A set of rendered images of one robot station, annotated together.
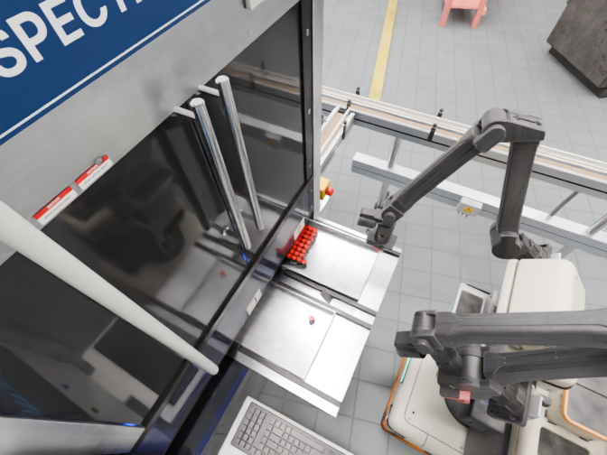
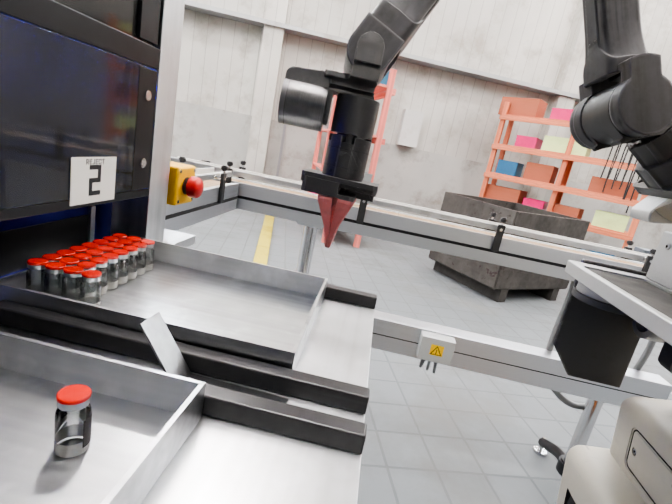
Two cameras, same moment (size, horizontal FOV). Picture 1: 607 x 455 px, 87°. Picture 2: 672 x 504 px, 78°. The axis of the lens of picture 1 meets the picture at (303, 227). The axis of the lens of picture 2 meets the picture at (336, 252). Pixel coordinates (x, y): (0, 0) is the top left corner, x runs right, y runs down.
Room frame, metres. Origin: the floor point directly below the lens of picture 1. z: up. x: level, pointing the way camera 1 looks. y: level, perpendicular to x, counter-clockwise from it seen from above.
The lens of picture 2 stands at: (0.09, -0.05, 1.12)
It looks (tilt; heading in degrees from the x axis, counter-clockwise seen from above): 14 degrees down; 335
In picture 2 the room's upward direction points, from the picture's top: 11 degrees clockwise
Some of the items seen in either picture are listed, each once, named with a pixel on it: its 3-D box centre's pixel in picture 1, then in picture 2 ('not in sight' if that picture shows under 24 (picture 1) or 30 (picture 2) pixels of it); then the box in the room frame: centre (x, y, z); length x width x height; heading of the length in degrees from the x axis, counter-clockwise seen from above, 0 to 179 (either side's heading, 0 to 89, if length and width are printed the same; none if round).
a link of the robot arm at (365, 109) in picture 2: (384, 225); (350, 116); (0.61, -0.28, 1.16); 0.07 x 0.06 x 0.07; 67
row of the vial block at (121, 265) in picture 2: (307, 246); (114, 269); (0.69, -0.01, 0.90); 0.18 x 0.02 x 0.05; 151
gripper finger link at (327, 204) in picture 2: not in sight; (342, 216); (0.61, -0.30, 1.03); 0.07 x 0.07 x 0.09; 60
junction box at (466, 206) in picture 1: (469, 207); (435, 347); (1.14, -1.02, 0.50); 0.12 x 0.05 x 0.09; 60
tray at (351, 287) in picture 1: (331, 257); (191, 291); (0.64, -0.11, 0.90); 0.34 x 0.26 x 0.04; 61
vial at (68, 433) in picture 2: not in sight; (73, 422); (0.38, -0.01, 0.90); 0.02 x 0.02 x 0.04
